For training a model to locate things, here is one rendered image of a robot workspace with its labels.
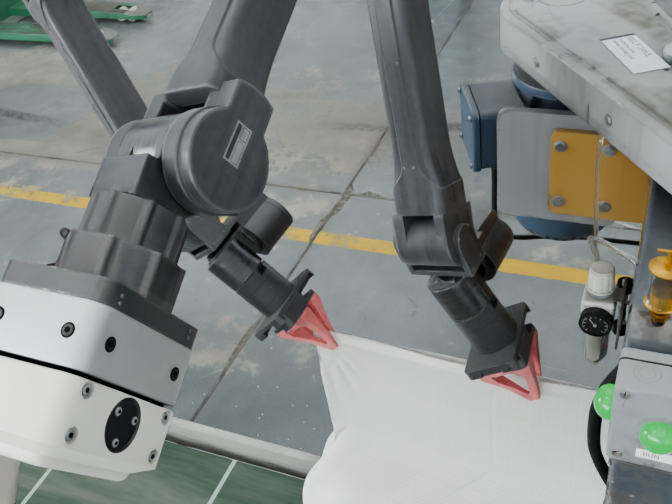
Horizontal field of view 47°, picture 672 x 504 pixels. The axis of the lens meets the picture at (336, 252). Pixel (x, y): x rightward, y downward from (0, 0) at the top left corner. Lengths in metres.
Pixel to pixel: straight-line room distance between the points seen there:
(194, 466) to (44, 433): 1.40
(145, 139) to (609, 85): 0.48
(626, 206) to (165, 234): 0.67
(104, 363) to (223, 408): 1.99
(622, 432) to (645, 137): 0.28
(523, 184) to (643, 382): 0.48
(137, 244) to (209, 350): 2.16
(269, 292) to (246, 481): 0.85
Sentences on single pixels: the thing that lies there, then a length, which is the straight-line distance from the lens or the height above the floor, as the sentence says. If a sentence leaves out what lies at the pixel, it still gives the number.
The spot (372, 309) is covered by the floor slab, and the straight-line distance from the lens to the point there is 2.67.
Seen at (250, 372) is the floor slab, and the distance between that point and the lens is 2.56.
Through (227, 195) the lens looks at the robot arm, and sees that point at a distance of 0.56.
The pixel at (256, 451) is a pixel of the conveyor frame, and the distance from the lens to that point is 1.83.
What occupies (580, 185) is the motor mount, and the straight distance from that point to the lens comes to 1.05.
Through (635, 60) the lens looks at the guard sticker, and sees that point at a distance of 0.90.
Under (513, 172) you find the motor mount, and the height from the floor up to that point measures 1.22.
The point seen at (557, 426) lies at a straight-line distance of 1.04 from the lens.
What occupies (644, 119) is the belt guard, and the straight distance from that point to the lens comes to 0.80.
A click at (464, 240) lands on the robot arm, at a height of 1.30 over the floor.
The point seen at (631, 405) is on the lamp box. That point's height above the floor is 1.31.
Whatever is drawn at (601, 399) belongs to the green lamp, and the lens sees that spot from 0.68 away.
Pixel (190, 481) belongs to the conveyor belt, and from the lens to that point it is 1.85.
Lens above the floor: 1.81
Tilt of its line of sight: 38 degrees down
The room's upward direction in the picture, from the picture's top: 10 degrees counter-clockwise
